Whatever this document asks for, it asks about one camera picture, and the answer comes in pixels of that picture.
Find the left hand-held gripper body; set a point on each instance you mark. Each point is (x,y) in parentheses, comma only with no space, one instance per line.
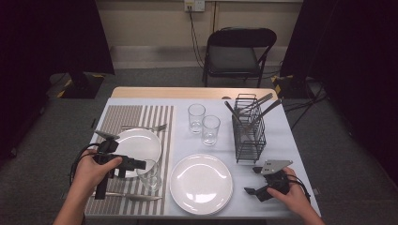
(109,146)

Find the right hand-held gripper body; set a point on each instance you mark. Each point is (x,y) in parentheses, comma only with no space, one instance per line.
(275,184)

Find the white dinner plate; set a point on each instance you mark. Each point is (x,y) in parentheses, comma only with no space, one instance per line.
(140,143)

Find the clear drinking glass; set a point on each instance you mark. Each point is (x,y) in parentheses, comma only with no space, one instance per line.
(210,134)
(151,182)
(196,112)

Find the metal table knife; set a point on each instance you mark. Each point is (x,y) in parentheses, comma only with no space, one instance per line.
(140,197)

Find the metal fork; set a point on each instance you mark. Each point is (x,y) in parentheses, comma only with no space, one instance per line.
(156,127)

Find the person's right hand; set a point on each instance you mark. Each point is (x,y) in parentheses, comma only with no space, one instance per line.
(295,200)

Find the person's left hand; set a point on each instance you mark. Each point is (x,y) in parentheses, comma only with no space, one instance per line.
(89,175)

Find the small dark floor object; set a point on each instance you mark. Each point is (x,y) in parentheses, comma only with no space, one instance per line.
(93,122)

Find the striped grey placemat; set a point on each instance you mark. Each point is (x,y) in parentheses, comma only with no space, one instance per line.
(131,114)

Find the stack of white plates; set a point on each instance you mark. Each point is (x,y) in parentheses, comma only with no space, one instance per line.
(200,184)

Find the metal cutlery piece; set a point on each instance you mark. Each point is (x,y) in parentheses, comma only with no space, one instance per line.
(269,108)
(264,98)
(231,111)

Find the black stand base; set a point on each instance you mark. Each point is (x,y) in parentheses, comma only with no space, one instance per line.
(294,89)
(78,87)

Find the white table cover sheet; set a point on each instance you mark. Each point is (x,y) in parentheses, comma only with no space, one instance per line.
(214,106)

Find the black folding chair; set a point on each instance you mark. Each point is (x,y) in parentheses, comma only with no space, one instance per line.
(233,59)

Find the black curtain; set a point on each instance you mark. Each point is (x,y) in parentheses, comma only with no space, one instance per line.
(359,62)
(47,37)

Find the white wall socket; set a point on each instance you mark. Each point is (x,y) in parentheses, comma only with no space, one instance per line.
(198,5)

